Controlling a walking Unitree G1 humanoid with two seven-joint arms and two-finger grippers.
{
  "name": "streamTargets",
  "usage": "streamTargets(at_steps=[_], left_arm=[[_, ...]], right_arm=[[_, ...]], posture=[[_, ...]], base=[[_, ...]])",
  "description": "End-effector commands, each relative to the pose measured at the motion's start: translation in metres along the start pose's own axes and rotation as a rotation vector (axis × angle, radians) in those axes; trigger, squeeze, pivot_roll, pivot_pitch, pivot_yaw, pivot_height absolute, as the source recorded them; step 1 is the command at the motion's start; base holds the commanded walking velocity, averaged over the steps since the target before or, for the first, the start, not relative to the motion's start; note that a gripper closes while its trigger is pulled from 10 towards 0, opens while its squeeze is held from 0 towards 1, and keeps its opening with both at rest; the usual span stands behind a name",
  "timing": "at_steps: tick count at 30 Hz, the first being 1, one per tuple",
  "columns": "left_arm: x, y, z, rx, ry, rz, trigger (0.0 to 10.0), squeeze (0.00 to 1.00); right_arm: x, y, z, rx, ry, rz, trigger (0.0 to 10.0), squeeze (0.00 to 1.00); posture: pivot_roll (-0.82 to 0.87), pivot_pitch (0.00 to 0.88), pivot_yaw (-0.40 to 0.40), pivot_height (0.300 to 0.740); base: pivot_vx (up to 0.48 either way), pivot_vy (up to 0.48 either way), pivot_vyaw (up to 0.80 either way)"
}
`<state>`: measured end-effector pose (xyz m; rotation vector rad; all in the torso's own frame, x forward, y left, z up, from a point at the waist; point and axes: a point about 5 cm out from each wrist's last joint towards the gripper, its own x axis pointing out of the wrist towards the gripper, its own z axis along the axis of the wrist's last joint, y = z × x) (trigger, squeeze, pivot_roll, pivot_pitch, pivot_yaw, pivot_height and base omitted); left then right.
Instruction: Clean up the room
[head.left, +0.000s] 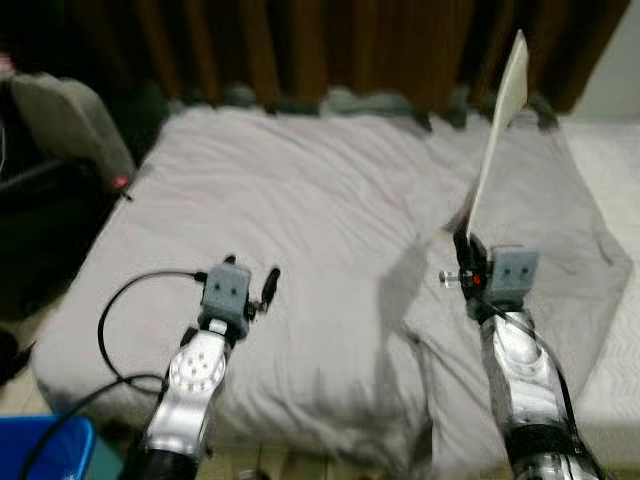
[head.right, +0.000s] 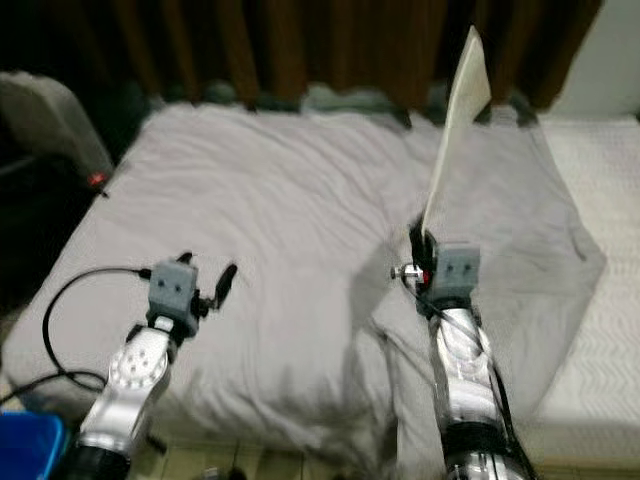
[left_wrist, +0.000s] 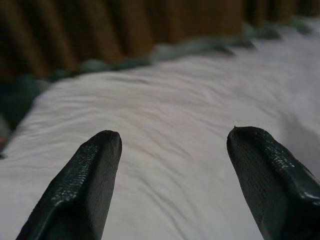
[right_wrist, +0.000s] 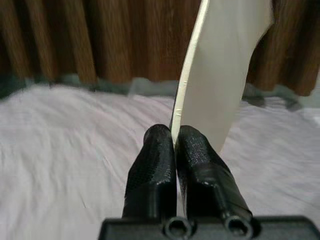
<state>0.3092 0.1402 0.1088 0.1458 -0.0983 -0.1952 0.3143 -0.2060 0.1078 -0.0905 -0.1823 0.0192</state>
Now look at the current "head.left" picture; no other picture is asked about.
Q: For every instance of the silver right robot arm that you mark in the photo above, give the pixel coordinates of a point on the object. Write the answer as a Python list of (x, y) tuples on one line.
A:
[(520, 372)]

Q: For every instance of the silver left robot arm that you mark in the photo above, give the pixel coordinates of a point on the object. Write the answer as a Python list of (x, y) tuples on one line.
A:
[(192, 378)]

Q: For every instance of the grey rumpled duvet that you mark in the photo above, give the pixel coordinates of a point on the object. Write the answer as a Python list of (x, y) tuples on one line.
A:
[(320, 220)]

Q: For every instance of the white quilted mattress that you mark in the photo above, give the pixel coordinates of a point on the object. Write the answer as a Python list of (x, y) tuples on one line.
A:
[(612, 180)]

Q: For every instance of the dark green bedding edge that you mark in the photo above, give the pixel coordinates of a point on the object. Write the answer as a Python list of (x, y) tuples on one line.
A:
[(370, 102)]

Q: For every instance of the black bulky bag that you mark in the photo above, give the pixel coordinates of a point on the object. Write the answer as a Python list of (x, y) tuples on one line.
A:
[(45, 235)]

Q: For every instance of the brown curtain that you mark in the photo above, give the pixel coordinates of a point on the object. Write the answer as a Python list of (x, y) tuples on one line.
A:
[(350, 45)]

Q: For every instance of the blue plastic bin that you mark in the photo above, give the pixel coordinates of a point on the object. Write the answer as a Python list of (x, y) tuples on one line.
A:
[(40, 450)]

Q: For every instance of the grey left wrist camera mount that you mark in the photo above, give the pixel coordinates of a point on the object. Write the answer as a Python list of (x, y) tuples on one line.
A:
[(226, 292)]

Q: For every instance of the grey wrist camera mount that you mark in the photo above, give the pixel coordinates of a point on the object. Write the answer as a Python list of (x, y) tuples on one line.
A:
[(226, 292), (510, 274)]

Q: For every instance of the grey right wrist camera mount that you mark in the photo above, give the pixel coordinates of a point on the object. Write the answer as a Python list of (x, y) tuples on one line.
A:
[(510, 274)]

